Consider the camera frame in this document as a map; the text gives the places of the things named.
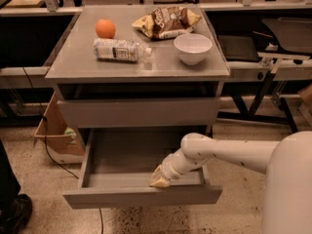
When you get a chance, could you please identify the black floor cable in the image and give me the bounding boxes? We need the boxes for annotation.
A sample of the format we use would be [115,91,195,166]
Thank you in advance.
[20,66,104,234]

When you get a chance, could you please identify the dark trouser leg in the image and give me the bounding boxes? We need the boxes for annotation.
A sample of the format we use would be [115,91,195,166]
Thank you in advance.
[0,139,20,217]

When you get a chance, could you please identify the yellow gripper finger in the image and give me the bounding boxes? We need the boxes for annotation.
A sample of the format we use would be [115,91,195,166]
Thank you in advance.
[152,165,162,179]
[150,177,170,188]

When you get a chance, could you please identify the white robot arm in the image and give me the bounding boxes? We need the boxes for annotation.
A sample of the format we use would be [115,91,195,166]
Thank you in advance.
[150,131,312,234]

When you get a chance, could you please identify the clear plastic water bottle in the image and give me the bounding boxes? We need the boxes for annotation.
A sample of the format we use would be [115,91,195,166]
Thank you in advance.
[93,38,152,62]

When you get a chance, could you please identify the grey drawer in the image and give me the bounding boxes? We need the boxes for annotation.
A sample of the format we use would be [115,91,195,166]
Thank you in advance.
[63,127,222,209]
[58,97,220,128]

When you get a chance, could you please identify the white bowl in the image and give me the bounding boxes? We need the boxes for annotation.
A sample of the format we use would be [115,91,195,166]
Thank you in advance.
[174,33,213,65]

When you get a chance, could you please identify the brown chip bag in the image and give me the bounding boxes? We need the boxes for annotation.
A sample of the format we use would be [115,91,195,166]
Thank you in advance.
[132,6,202,40]

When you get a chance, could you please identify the grey drawer cabinet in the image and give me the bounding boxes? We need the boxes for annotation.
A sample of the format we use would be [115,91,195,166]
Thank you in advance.
[46,5,230,145]

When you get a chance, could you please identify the grey top drawer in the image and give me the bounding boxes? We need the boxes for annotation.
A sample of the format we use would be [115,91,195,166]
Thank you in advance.
[58,97,220,128]

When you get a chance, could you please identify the black shoe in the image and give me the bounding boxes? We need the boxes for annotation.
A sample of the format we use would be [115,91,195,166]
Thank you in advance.
[0,194,32,234]

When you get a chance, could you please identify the cardboard box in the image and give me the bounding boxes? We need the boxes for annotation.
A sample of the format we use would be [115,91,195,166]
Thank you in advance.
[34,94,84,164]

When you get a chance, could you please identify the orange fruit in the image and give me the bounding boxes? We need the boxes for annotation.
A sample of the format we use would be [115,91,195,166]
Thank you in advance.
[96,19,116,39]

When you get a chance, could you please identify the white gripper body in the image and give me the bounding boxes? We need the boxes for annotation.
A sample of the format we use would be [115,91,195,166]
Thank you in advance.
[160,149,204,181]

